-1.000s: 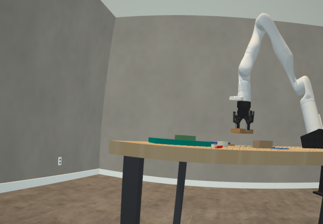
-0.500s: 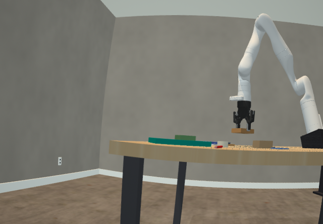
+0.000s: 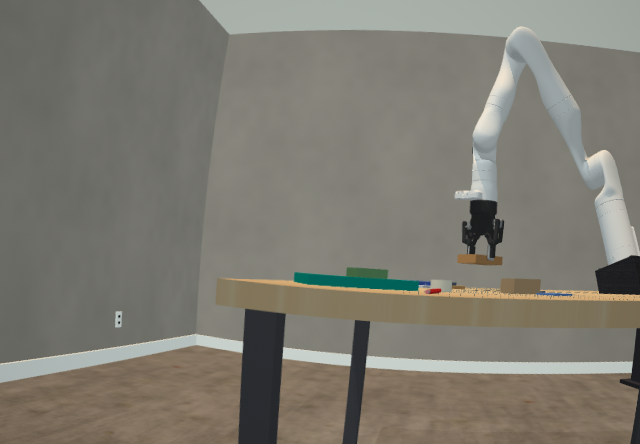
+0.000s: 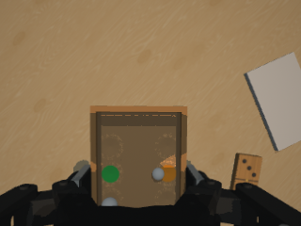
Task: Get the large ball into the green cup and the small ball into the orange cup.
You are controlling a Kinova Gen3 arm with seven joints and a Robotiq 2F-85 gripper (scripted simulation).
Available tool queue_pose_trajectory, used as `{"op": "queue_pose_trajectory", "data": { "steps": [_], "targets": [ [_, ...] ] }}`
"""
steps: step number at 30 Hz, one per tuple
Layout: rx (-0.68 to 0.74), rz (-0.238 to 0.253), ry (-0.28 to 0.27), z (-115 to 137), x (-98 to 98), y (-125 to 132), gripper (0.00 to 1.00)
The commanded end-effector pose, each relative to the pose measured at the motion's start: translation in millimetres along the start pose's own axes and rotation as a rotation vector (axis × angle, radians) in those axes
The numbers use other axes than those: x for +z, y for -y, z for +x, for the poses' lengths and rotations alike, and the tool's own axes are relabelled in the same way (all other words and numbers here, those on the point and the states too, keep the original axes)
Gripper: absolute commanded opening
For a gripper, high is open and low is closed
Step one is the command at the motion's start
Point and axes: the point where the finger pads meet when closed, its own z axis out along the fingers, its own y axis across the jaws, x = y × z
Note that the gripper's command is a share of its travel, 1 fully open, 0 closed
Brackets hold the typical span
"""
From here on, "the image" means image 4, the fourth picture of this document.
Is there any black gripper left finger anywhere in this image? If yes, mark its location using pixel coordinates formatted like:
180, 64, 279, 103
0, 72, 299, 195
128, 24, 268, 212
0, 165, 108, 226

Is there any grey flat rectangular card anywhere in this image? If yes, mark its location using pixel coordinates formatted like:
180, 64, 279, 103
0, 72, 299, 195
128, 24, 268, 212
245, 52, 301, 152

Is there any brown wooden domino tile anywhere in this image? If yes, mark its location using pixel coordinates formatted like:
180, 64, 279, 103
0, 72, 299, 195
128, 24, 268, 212
230, 153, 262, 190

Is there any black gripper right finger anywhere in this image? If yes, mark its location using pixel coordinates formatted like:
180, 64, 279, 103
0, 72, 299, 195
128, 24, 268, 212
161, 165, 301, 226

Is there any brown wooden ball puzzle tray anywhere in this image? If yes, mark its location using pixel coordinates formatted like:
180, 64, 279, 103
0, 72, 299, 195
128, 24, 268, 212
90, 105, 187, 208

